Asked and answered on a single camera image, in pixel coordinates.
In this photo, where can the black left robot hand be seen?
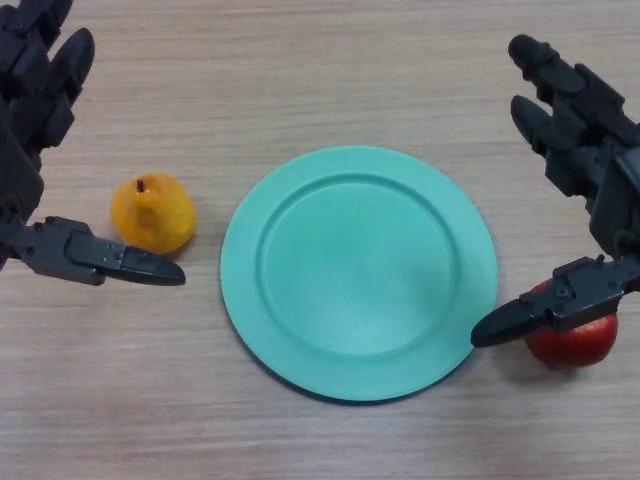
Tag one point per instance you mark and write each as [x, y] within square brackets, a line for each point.
[25, 125]

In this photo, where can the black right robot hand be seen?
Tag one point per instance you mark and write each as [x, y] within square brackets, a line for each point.
[617, 200]

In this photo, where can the red apple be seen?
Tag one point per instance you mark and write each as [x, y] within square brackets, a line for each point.
[575, 347]

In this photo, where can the green round plate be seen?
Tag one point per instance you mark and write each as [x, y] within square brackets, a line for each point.
[357, 280]

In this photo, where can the yellow pear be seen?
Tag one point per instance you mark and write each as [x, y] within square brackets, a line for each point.
[155, 215]

